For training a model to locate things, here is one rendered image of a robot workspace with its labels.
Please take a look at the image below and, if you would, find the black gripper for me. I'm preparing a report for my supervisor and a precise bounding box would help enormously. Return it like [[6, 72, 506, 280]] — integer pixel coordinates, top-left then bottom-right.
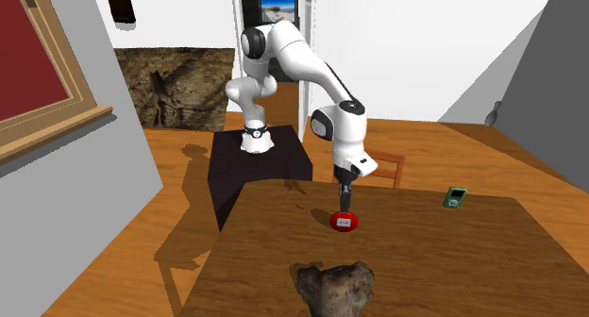
[[332, 164, 359, 214]]

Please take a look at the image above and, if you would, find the dark brown wall object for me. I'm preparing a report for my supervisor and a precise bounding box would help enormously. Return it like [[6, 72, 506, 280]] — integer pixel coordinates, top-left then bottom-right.
[[102, 0, 137, 25]]

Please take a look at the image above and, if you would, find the blue landscape wall picture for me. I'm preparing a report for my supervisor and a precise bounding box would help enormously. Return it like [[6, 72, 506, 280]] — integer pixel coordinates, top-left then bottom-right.
[[260, 0, 297, 25]]

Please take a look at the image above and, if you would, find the red round device white label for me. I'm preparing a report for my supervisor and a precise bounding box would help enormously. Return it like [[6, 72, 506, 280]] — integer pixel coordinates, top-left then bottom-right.
[[328, 209, 361, 234]]

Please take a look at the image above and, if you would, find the brown bark patterned panel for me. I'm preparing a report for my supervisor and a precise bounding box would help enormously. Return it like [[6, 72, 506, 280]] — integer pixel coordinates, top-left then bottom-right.
[[113, 47, 236, 133]]

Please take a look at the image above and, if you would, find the grey brown lumpy rock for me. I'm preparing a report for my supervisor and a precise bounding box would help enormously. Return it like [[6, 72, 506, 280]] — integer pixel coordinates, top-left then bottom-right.
[[295, 260, 377, 317]]

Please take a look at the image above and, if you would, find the wooden framed red window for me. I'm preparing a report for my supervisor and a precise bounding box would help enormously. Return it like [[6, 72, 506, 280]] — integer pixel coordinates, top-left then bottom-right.
[[0, 0, 114, 166]]

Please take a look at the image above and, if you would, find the dark robot stand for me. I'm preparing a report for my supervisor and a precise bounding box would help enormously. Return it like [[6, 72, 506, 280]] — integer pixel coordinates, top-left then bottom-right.
[[207, 124, 314, 232]]

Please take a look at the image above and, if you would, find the green handheld music player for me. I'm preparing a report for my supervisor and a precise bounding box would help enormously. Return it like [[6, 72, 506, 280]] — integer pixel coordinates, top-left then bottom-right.
[[442, 186, 468, 210]]

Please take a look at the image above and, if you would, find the orange wooden chair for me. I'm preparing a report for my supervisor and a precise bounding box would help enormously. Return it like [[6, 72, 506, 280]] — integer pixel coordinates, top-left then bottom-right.
[[331, 149, 407, 190]]

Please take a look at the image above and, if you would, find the brown wooden table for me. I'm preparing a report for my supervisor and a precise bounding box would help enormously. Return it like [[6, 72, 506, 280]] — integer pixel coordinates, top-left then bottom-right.
[[176, 177, 589, 317]]

